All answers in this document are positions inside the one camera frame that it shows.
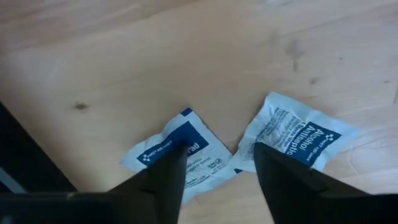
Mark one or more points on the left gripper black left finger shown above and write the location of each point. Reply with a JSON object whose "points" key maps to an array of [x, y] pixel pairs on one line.
{"points": [[149, 199]]}

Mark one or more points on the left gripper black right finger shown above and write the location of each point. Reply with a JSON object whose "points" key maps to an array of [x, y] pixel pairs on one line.
{"points": [[298, 199]]}

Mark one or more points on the square alcohol pad packet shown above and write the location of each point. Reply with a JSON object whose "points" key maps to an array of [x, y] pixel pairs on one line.
{"points": [[298, 130], [205, 155]]}

